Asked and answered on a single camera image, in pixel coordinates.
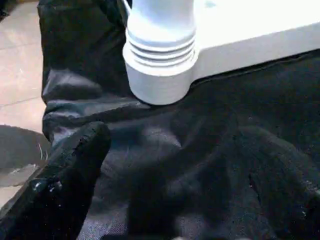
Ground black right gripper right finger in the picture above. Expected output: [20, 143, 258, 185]
[249, 146, 320, 240]

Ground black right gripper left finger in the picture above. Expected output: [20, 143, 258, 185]
[0, 121, 112, 240]

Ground white plastic table top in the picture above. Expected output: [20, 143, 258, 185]
[124, 0, 320, 105]

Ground white plastic table leg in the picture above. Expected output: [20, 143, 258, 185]
[122, 0, 199, 76]

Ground black plastic mat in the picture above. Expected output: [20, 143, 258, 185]
[37, 0, 320, 240]

